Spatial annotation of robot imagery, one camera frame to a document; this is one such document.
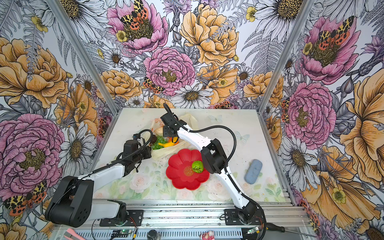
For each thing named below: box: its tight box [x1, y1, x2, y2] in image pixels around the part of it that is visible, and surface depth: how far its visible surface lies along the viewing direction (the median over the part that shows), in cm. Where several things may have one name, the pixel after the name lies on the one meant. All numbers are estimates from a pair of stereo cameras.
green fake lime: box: [191, 160, 204, 174], surface depth 88 cm
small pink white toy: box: [200, 230, 215, 240], surface depth 69 cm
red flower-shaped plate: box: [166, 149, 210, 191], surface depth 91 cm
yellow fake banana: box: [158, 141, 176, 148], surface depth 96 cm
